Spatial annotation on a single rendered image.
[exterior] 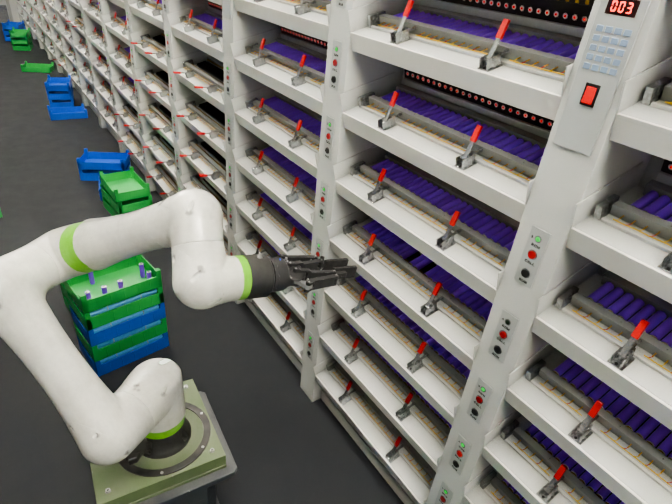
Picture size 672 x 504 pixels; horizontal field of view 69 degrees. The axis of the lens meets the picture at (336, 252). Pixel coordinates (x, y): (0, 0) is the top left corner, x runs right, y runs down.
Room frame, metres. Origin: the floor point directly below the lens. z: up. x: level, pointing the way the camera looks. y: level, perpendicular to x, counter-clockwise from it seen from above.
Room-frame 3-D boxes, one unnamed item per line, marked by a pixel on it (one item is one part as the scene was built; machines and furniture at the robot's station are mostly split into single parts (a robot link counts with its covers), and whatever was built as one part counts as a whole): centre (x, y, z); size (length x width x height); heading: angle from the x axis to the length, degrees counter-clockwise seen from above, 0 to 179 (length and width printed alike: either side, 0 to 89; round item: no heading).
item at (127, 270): (1.50, 0.85, 0.36); 0.30 x 0.20 x 0.08; 136
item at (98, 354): (1.50, 0.85, 0.12); 0.30 x 0.20 x 0.08; 136
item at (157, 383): (0.85, 0.43, 0.48); 0.16 x 0.13 x 0.19; 162
